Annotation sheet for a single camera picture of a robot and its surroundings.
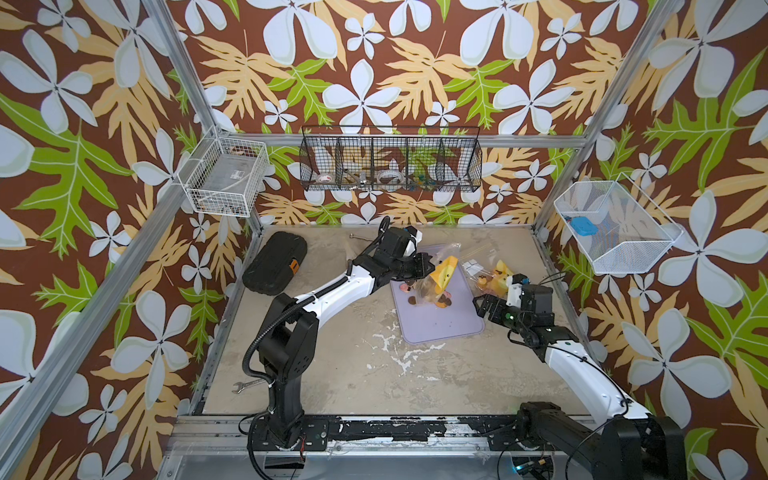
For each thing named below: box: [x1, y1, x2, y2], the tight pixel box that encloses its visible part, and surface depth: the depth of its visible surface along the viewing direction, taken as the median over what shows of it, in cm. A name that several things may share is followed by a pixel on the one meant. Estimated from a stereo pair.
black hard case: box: [242, 231, 307, 295], surface depth 104 cm
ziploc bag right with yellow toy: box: [459, 251, 514, 297], surface depth 103 cm
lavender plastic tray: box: [390, 244, 485, 345], surface depth 95 cm
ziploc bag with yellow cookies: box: [413, 242, 461, 308], surface depth 90 cm
